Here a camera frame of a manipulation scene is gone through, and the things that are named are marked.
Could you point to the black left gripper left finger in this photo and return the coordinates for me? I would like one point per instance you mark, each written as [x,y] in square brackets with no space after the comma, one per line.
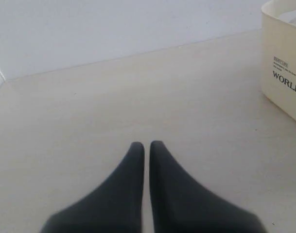
[113,207]

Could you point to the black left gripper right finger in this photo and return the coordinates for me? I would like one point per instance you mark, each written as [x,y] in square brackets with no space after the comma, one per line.
[182,205]

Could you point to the cream plastic bin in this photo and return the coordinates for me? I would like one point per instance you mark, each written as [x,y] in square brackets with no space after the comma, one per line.
[278,81]

